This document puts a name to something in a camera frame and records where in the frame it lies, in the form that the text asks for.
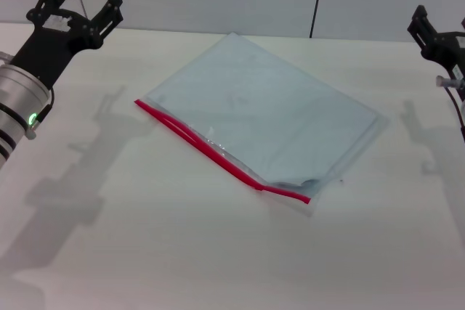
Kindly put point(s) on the clear document bag red zip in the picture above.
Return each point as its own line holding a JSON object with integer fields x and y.
{"x": 232, "y": 165}

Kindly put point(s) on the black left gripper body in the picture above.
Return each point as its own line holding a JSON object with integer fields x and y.
{"x": 54, "y": 45}

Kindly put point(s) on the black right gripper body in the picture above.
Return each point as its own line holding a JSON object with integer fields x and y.
{"x": 448, "y": 50}

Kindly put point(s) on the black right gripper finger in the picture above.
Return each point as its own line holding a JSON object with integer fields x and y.
{"x": 423, "y": 28}

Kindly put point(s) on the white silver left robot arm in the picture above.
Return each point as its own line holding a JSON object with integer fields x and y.
{"x": 16, "y": 96}

